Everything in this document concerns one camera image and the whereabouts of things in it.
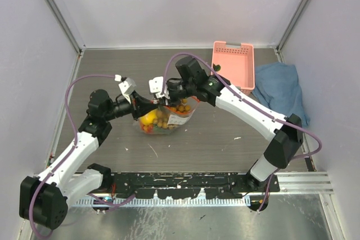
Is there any brown longan bunch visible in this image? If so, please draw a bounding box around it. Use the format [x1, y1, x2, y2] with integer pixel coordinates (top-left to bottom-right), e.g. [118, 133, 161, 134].
[156, 99, 193, 130]

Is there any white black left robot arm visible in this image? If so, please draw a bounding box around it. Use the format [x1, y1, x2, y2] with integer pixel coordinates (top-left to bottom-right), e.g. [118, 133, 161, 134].
[19, 89, 158, 230]

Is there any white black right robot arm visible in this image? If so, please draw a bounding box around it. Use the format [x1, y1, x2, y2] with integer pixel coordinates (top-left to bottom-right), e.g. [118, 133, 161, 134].
[161, 53, 303, 192]

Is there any small green leaf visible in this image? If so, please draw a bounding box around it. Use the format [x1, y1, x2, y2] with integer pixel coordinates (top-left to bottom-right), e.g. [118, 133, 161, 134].
[213, 64, 221, 72]

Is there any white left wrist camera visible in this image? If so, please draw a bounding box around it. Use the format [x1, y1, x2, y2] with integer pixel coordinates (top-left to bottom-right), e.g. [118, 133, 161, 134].
[114, 74, 136, 103]

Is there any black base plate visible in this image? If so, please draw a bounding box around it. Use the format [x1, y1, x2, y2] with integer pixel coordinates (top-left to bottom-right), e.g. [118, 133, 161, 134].
[80, 171, 281, 199]

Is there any pink plastic basket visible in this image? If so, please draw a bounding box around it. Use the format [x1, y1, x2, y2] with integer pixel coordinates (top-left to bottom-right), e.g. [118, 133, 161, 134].
[211, 41, 255, 96]

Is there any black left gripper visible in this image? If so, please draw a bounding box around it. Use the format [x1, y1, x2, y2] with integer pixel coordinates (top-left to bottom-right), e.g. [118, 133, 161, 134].
[103, 90, 156, 121]

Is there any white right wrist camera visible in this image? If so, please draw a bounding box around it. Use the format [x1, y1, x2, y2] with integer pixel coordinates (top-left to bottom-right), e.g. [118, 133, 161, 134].
[148, 76, 169, 106]

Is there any yellow lemon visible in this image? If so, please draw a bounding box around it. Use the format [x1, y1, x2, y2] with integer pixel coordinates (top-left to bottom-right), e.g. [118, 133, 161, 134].
[140, 109, 158, 125]

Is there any blue cloth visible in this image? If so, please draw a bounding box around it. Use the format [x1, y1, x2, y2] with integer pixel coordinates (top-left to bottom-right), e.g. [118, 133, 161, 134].
[253, 62, 310, 128]

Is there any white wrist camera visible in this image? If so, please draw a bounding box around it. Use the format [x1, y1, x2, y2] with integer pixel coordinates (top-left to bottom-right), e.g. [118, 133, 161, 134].
[114, 74, 136, 103]
[148, 76, 169, 106]

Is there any white slotted cable duct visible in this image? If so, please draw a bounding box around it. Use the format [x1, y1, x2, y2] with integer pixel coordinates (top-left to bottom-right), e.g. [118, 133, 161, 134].
[73, 196, 251, 207]

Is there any clear zip bag orange zipper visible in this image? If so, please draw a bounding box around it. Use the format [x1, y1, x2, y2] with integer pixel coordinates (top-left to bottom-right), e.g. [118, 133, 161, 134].
[134, 97, 200, 135]

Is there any aluminium front rail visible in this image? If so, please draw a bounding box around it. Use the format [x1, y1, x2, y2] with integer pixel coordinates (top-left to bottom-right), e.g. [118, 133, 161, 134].
[26, 171, 334, 196]

